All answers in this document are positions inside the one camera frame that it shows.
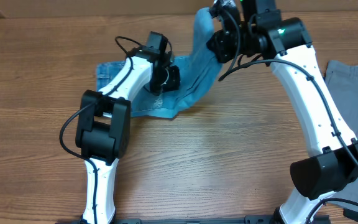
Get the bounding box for light blue denim jeans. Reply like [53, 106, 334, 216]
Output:
[96, 7, 223, 119]

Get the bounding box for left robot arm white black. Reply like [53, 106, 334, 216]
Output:
[75, 32, 180, 223]

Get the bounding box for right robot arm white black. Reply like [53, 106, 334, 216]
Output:
[207, 1, 358, 223]

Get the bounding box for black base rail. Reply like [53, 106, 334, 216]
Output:
[113, 215, 278, 224]

